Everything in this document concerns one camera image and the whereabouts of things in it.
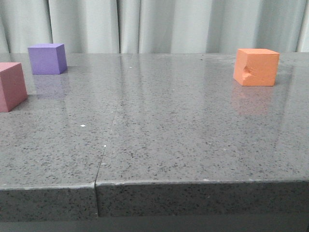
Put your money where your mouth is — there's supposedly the orange foam cube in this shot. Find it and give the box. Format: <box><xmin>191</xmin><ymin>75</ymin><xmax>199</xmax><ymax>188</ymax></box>
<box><xmin>233</xmin><ymin>48</ymin><xmax>280</xmax><ymax>87</ymax></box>

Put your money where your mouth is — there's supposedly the grey-white pleated curtain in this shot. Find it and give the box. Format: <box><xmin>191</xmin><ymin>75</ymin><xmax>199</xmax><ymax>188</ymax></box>
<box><xmin>0</xmin><ymin>0</ymin><xmax>309</xmax><ymax>53</ymax></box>

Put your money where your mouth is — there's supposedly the purple foam cube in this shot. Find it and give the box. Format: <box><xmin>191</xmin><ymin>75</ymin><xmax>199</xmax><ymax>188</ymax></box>
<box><xmin>28</xmin><ymin>43</ymin><xmax>67</xmax><ymax>75</ymax></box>

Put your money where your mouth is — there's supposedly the pink foam cube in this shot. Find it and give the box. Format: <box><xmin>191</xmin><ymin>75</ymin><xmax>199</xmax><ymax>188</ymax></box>
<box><xmin>0</xmin><ymin>62</ymin><xmax>28</xmax><ymax>112</ymax></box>

